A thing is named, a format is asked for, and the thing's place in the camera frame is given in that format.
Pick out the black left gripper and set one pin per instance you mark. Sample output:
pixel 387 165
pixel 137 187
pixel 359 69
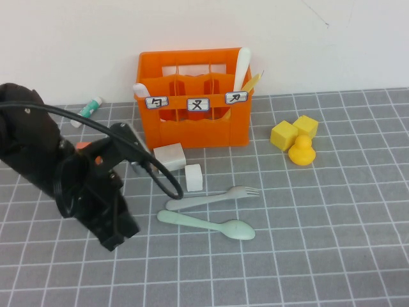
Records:
pixel 92 182

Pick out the mint green plastic spoon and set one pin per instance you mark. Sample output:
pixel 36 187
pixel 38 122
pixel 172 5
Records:
pixel 238 229

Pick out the pink plastic spoon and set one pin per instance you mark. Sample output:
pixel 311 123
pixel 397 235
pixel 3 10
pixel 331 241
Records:
pixel 139 89

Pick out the black covered left robot arm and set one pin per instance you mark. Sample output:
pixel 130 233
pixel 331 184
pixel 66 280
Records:
pixel 25 134

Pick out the orange plastic cutlery holder crate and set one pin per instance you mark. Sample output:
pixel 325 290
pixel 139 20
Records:
pixel 191 134

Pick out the grey plastic fork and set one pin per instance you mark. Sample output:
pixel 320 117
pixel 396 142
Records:
pixel 198 202

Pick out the white charger plug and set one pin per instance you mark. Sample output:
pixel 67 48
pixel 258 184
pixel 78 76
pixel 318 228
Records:
pixel 169 156

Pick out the salmon orange toy block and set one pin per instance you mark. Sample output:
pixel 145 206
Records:
pixel 81 146

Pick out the white cube block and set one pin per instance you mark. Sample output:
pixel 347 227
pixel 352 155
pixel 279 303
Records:
pixel 194 177

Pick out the green and white glue stick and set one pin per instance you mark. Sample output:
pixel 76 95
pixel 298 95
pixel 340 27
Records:
pixel 92 105

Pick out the paper label marked spoon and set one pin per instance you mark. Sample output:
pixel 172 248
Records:
pixel 156 103

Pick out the paper label marked fork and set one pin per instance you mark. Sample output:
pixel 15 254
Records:
pixel 198 104

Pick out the paper label marked knife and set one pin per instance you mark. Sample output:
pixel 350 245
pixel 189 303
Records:
pixel 236 98

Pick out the yellow cube block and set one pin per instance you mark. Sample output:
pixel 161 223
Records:
pixel 307 125
pixel 282 136

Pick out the yellow plastic knife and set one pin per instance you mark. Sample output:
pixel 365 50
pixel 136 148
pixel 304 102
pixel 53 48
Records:
pixel 252 82

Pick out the yellow rubber duck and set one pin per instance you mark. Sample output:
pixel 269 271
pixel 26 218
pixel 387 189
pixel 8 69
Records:
pixel 302 153

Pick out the grey grid tablecloth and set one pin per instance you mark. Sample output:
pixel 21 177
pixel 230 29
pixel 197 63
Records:
pixel 319 240

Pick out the white plastic knife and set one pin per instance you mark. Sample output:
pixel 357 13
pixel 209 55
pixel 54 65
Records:
pixel 243 64

